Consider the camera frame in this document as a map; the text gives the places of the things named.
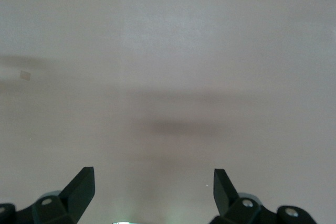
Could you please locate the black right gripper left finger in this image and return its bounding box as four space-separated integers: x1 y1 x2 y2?
0 166 96 224

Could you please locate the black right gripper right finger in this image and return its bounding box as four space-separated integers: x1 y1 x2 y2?
211 168 319 224

